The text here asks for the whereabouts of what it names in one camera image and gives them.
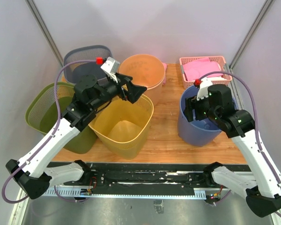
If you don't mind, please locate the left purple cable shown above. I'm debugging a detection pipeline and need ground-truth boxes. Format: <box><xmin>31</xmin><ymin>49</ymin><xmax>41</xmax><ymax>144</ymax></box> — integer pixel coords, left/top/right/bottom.
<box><xmin>1</xmin><ymin>57</ymin><xmax>104</xmax><ymax>204</ymax></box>

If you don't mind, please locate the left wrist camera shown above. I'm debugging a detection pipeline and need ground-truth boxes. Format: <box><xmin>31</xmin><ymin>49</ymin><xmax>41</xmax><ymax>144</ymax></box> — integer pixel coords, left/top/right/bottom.
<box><xmin>100</xmin><ymin>57</ymin><xmax>120</xmax><ymax>83</ymax></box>

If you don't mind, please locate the yellow slotted plastic basket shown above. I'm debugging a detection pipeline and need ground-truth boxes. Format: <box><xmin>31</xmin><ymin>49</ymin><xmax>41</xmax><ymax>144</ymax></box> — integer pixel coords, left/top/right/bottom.
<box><xmin>89</xmin><ymin>95</ymin><xmax>154</xmax><ymax>159</ymax></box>

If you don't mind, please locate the pink plastic storage basket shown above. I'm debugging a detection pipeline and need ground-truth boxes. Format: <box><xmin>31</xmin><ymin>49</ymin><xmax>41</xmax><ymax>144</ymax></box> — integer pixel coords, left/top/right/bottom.
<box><xmin>179</xmin><ymin>56</ymin><xmax>233</xmax><ymax>89</ymax></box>

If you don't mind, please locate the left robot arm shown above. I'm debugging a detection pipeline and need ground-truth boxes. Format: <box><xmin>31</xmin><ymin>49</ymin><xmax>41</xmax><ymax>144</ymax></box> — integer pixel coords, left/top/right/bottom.
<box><xmin>1</xmin><ymin>73</ymin><xmax>147</xmax><ymax>199</ymax></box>

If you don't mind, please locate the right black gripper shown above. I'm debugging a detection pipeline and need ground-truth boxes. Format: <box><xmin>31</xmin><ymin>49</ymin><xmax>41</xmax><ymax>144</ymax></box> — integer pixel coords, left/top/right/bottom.
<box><xmin>183</xmin><ymin>91</ymin><xmax>220</xmax><ymax>122</ymax></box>

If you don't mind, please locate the white folded cloth in basket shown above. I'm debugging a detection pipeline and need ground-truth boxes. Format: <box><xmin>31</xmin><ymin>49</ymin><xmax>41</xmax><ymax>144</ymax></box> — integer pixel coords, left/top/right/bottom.
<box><xmin>207</xmin><ymin>75</ymin><xmax>229</xmax><ymax>81</ymax></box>

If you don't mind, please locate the green mesh waste basket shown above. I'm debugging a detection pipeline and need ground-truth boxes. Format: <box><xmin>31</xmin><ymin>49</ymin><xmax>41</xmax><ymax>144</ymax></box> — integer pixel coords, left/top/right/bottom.
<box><xmin>25</xmin><ymin>82</ymin><xmax>97</xmax><ymax>154</ymax></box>

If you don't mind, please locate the pink folded cloth in basket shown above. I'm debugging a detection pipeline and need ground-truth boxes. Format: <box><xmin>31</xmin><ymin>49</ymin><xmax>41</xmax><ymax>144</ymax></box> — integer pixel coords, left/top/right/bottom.
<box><xmin>183</xmin><ymin>57</ymin><xmax>221</xmax><ymax>82</ymax></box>

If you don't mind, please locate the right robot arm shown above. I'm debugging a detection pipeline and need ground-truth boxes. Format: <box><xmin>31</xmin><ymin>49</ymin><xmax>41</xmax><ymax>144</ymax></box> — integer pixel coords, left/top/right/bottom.
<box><xmin>182</xmin><ymin>84</ymin><xmax>281</xmax><ymax>218</ymax></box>

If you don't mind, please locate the orange plastic bucket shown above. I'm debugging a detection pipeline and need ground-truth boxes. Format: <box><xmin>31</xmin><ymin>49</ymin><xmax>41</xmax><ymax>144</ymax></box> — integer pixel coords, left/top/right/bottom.
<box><xmin>118</xmin><ymin>54</ymin><xmax>164</xmax><ymax>105</ymax></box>

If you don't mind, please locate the blue plastic bucket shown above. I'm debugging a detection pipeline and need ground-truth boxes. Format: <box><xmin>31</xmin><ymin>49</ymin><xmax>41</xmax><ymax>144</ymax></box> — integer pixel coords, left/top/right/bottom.
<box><xmin>177</xmin><ymin>86</ymin><xmax>222</xmax><ymax>147</ymax></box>

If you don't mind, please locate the pink folded t-shirt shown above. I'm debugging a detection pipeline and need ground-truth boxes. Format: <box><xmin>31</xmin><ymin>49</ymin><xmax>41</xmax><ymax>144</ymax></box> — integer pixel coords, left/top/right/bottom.
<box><xmin>163</xmin><ymin>63</ymin><xmax>167</xmax><ymax>86</ymax></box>

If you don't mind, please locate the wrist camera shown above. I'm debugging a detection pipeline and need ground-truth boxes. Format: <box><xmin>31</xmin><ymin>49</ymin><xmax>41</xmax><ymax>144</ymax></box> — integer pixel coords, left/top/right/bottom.
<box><xmin>197</xmin><ymin>77</ymin><xmax>213</xmax><ymax>101</ymax></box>
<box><xmin>100</xmin><ymin>57</ymin><xmax>120</xmax><ymax>83</ymax></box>

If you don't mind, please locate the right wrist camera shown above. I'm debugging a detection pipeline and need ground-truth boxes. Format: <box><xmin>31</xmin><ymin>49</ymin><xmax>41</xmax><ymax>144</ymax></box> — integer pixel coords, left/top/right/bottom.
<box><xmin>197</xmin><ymin>77</ymin><xmax>213</xmax><ymax>101</ymax></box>

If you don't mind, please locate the grey mesh waste basket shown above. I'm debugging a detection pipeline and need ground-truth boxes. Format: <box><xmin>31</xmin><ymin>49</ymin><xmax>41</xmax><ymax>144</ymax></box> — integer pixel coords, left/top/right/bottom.
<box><xmin>64</xmin><ymin>45</ymin><xmax>112</xmax><ymax>84</ymax></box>

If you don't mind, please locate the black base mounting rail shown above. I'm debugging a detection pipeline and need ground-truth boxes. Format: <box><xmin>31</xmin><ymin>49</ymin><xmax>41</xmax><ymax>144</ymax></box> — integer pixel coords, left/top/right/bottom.
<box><xmin>46</xmin><ymin>161</ymin><xmax>253</xmax><ymax>196</ymax></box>

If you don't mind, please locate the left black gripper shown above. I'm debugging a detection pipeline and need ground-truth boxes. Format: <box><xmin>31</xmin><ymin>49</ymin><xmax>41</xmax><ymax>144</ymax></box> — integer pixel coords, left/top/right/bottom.
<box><xmin>90</xmin><ymin>72</ymin><xmax>147</xmax><ymax>111</ymax></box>

